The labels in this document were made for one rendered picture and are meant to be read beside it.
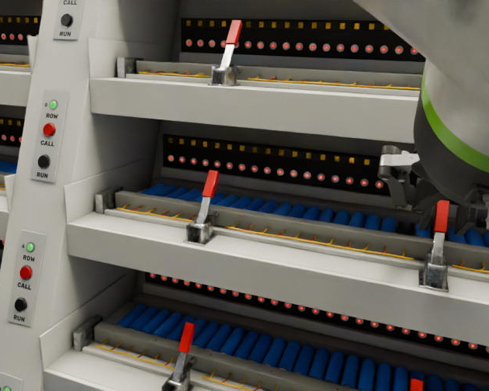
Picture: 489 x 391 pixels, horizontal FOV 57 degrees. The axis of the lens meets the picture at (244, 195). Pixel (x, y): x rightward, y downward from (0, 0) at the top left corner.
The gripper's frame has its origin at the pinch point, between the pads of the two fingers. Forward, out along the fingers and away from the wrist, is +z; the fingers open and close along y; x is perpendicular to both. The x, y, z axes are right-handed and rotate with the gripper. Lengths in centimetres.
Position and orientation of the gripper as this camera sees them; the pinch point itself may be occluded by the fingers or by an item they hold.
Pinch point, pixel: (445, 212)
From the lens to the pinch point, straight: 49.5
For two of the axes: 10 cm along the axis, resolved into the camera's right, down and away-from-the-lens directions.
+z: 2.7, 2.6, 9.3
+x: 2.1, -9.6, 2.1
